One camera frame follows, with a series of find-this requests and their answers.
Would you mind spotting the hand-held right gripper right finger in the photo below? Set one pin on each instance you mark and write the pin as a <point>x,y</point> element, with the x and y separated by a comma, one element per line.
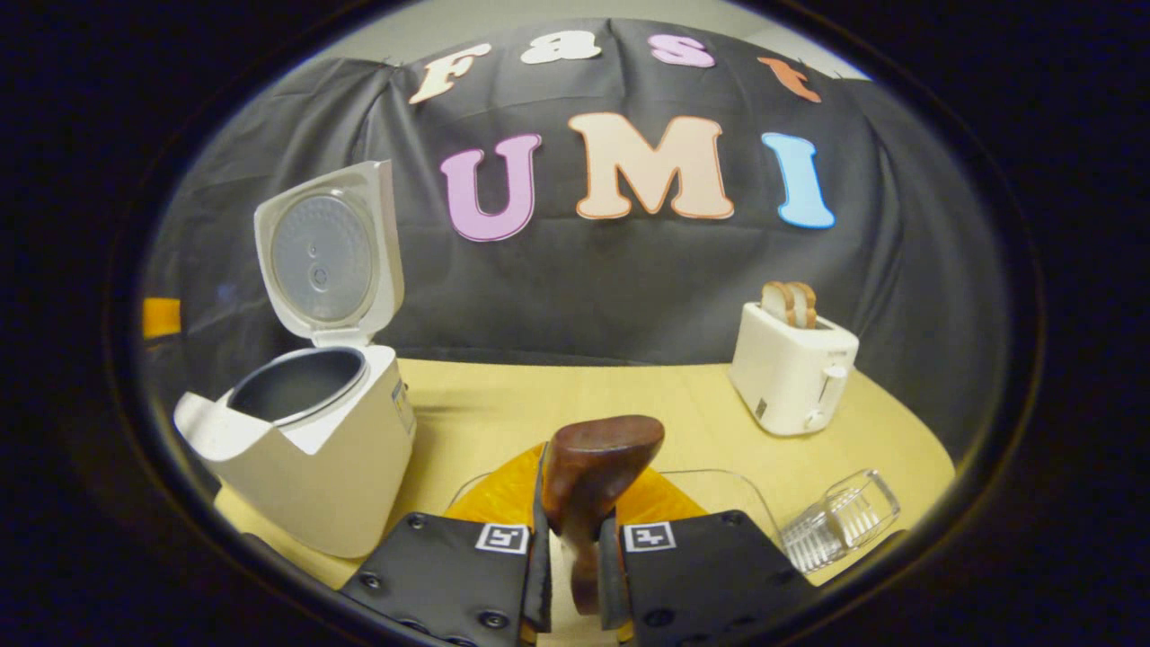
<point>710,575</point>

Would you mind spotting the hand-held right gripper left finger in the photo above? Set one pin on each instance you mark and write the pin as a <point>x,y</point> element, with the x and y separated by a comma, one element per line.
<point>449,575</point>

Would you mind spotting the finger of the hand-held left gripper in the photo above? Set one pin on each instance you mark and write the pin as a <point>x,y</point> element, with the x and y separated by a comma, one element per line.
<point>162,318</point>

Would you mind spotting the clear box of white rice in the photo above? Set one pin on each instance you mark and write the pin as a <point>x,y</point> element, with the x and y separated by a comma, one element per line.
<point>719,494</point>

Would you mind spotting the clear chopstick holder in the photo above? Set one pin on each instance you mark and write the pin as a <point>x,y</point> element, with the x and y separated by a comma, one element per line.
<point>840,521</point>

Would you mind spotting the dark wooden spoon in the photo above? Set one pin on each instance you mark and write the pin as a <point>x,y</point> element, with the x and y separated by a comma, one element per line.
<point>593,458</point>

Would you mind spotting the white rice cooker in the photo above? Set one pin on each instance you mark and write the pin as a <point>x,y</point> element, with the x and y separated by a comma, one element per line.
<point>341,449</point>

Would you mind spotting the white toaster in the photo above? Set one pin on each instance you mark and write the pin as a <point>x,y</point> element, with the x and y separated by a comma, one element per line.
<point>786,377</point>

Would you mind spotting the toast bread slice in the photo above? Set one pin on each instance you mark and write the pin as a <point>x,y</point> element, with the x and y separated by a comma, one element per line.
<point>805,304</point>
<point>778,304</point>

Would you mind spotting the black backdrop cloth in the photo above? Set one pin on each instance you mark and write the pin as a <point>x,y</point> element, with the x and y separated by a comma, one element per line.
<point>629,270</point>

